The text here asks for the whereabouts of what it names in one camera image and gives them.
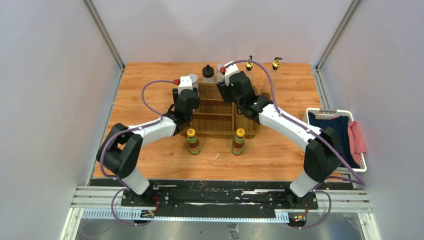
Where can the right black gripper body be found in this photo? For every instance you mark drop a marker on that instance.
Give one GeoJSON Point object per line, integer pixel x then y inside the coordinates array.
{"type": "Point", "coordinates": [226, 93]}

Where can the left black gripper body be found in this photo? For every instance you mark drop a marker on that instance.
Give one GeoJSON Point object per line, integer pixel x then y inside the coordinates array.
{"type": "Point", "coordinates": [175, 95]}

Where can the silver-lid pepper jar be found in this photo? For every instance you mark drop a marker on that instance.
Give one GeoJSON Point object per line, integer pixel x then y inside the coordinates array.
{"type": "Point", "coordinates": [195, 82]}
{"type": "Point", "coordinates": [219, 75]}

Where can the woven wicker divided basket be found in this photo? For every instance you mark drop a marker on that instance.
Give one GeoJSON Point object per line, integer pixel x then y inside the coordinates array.
{"type": "Point", "coordinates": [216, 119]}

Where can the green sauce bottle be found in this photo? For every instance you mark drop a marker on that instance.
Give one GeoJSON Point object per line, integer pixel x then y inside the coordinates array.
{"type": "Point", "coordinates": [193, 142]}
{"type": "Point", "coordinates": [238, 142]}

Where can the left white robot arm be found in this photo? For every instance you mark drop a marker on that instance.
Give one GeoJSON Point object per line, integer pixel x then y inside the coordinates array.
{"type": "Point", "coordinates": [119, 153]}

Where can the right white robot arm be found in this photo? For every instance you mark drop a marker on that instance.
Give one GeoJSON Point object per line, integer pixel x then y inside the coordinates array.
{"type": "Point", "coordinates": [322, 148]}

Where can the white plastic perforated basket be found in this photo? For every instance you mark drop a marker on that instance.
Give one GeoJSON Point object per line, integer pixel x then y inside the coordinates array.
{"type": "Point", "coordinates": [323, 113]}

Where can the dark blue cloth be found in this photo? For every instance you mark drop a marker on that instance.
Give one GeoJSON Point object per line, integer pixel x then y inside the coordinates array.
{"type": "Point", "coordinates": [340, 125]}

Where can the pink cloth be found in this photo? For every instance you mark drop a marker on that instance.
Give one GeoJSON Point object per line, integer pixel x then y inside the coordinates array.
{"type": "Point", "coordinates": [356, 143]}

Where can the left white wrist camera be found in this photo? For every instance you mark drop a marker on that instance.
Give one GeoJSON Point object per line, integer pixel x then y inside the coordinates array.
{"type": "Point", "coordinates": [183, 83]}

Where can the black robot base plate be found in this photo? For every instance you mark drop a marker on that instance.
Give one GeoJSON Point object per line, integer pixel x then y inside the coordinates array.
{"type": "Point", "coordinates": [219, 198]}

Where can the left aluminium frame post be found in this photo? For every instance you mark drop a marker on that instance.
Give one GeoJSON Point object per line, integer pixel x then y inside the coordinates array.
{"type": "Point", "coordinates": [90, 6]}

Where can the aluminium frame post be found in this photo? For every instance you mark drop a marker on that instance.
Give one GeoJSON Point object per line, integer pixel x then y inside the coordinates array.
{"type": "Point", "coordinates": [90, 6]}
{"type": "Point", "coordinates": [354, 4]}

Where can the right aluminium frame post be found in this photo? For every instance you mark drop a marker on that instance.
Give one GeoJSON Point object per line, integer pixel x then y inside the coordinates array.
{"type": "Point", "coordinates": [354, 4]}

